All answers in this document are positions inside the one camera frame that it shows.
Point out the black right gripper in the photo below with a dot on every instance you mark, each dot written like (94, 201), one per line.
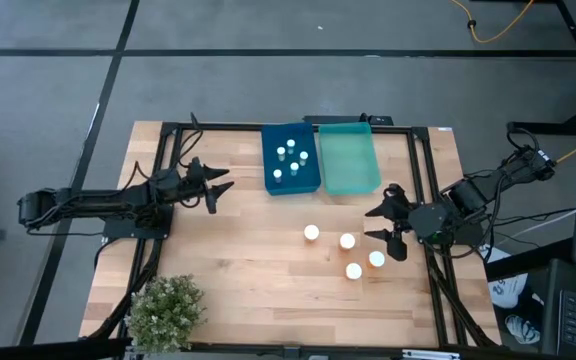
(400, 210)

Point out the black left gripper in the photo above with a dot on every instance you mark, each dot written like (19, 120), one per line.
(195, 185)

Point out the orange white-capped medicine bottle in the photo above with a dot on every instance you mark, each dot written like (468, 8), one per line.
(376, 259)
(311, 232)
(347, 241)
(353, 271)

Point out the small white-capped medicine bottle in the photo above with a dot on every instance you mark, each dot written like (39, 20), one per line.
(277, 174)
(281, 151)
(303, 156)
(294, 167)
(290, 145)

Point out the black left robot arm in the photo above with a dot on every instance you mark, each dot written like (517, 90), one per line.
(98, 200)

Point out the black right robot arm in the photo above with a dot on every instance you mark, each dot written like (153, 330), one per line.
(463, 200)

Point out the blue plastic bin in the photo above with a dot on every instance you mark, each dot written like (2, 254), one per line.
(268, 185)

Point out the teal plastic bin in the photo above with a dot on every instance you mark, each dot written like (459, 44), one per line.
(348, 170)

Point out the black power box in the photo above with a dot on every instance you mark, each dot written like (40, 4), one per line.
(338, 119)

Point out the green potted plant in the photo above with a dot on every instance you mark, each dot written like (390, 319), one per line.
(165, 312)

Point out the silver label plate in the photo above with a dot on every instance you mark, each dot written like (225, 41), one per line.
(430, 355)

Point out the white printed shoe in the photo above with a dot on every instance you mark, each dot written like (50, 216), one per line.
(508, 290)
(523, 330)

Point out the black metal table frame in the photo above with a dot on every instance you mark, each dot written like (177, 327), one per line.
(228, 127)

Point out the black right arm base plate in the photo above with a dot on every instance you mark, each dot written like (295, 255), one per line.
(473, 235)

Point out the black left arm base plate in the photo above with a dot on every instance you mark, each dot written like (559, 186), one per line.
(118, 230)

